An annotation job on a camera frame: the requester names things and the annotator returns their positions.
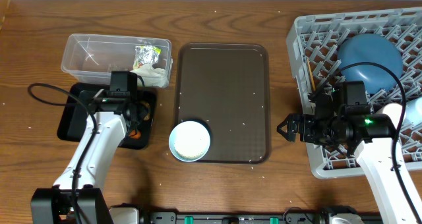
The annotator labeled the orange carrot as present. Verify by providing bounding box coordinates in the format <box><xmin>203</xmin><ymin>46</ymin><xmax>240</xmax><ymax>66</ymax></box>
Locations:
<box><xmin>129</xmin><ymin>130</ymin><xmax>142</xmax><ymax>140</ymax></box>

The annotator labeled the black plastic tray bin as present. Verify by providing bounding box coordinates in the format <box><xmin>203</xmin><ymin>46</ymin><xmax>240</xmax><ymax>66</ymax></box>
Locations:
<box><xmin>57</xmin><ymin>82</ymin><xmax>157</xmax><ymax>150</ymax></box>

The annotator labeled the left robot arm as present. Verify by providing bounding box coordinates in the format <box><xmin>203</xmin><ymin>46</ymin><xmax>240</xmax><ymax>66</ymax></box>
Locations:
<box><xmin>30</xmin><ymin>71</ymin><xmax>144</xmax><ymax>223</ymax></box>

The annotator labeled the clear plastic bin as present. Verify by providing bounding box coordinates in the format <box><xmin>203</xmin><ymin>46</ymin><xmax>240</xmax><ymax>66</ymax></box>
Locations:
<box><xmin>61</xmin><ymin>34</ymin><xmax>173</xmax><ymax>84</ymax></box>

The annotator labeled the white napkin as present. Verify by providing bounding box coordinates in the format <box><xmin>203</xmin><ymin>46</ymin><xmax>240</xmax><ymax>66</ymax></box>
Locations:
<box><xmin>131</xmin><ymin>64</ymin><xmax>169</xmax><ymax>88</ymax></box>

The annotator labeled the light blue rice plate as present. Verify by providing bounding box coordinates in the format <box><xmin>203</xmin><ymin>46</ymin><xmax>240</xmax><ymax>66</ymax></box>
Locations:
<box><xmin>168</xmin><ymin>121</ymin><xmax>211</xmax><ymax>163</ymax></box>

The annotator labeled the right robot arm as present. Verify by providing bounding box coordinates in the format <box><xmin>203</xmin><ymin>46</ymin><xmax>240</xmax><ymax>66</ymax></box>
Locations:
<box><xmin>276</xmin><ymin>81</ymin><xmax>421</xmax><ymax>223</ymax></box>

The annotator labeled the dark brown serving tray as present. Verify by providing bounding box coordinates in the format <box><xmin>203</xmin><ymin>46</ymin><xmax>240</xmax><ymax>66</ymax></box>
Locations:
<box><xmin>174</xmin><ymin>43</ymin><xmax>271</xmax><ymax>164</ymax></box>

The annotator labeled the grey dishwasher rack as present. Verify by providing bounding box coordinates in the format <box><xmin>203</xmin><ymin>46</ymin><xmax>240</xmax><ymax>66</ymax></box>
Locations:
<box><xmin>286</xmin><ymin>7</ymin><xmax>421</xmax><ymax>179</ymax></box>

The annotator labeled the brown food scrap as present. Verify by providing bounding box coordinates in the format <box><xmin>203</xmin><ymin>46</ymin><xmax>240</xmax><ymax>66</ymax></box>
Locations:
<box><xmin>141</xmin><ymin>101</ymin><xmax>151</xmax><ymax>121</ymax></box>

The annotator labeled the small pink cup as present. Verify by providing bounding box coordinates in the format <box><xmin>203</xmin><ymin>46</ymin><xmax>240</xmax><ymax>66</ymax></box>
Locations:
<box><xmin>376</xmin><ymin>103</ymin><xmax>403</xmax><ymax>122</ymax></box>

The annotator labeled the foil snack wrapper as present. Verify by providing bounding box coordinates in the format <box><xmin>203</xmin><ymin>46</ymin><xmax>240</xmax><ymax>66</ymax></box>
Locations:
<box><xmin>133</xmin><ymin>45</ymin><xmax>161</xmax><ymax>69</ymax></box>

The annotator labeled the light blue cup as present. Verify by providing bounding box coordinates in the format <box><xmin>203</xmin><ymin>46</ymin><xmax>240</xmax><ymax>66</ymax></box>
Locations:
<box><xmin>405</xmin><ymin>98</ymin><xmax>422</xmax><ymax>126</ymax></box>

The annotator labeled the large blue bowl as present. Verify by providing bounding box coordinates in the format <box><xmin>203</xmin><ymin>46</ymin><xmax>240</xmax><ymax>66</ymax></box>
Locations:
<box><xmin>338</xmin><ymin>34</ymin><xmax>403</xmax><ymax>94</ymax></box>

